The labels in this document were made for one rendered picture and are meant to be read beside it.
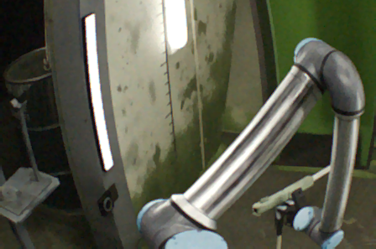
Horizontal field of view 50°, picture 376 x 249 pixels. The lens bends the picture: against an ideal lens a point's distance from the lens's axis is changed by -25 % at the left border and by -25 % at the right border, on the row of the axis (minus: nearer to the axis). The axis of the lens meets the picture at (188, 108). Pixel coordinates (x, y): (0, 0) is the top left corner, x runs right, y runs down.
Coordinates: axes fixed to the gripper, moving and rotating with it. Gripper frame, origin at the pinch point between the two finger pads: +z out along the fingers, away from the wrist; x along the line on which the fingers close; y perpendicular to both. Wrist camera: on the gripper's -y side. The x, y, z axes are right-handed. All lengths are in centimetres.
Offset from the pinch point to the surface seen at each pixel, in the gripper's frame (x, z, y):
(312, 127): 54, 34, -11
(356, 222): 63, 0, 46
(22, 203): -97, 13, -28
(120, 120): -34, 52, -37
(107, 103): -41, 45, -47
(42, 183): -84, 21, -31
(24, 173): -89, 33, -33
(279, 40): 40, 36, -56
